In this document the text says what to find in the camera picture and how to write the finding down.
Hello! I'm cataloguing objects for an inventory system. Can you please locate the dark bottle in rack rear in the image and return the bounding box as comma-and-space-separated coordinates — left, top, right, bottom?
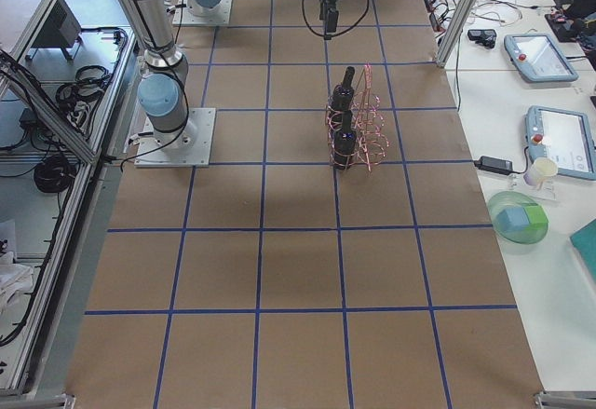
328, 66, 355, 130

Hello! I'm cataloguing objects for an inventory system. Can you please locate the dark bottle in rack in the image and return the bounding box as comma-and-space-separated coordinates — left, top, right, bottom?
328, 66, 355, 130
330, 110, 357, 170

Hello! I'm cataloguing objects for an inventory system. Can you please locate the dark bottle in rack front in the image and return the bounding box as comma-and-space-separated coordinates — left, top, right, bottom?
330, 110, 357, 170

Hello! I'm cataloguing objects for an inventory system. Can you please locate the blue teach pendant far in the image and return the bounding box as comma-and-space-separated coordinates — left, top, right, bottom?
503, 34, 578, 83

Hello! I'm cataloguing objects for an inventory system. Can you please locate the blue teach pendant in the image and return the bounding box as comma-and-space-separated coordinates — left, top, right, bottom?
503, 34, 578, 83
525, 105, 595, 181

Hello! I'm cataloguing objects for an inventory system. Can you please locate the black power adapter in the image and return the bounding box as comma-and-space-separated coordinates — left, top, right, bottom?
474, 156, 513, 175

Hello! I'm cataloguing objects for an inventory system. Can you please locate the white paper cup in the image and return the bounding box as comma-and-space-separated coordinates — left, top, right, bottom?
523, 157, 559, 189

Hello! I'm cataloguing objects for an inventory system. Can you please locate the blue teach pendant near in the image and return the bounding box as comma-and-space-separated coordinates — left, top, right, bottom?
525, 105, 595, 181

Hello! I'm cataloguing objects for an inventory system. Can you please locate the blue foam cube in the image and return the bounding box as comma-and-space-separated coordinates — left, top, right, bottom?
494, 207, 527, 233

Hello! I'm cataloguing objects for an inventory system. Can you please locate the green foam cube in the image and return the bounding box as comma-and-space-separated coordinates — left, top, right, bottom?
522, 204, 549, 230

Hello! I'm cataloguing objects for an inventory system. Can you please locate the green glass bowl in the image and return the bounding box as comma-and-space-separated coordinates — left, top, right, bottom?
487, 191, 549, 244

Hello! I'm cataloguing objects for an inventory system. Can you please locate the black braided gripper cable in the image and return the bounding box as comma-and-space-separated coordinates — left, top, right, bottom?
301, 0, 372, 38

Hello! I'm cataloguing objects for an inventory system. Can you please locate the copper wire wine rack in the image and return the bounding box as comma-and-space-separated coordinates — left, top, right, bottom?
326, 64, 389, 170

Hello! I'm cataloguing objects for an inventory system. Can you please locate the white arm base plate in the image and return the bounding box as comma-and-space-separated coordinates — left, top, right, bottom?
172, 0, 233, 27
133, 108, 216, 168

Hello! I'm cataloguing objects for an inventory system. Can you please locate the aluminium frame post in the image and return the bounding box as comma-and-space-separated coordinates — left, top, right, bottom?
436, 0, 476, 68

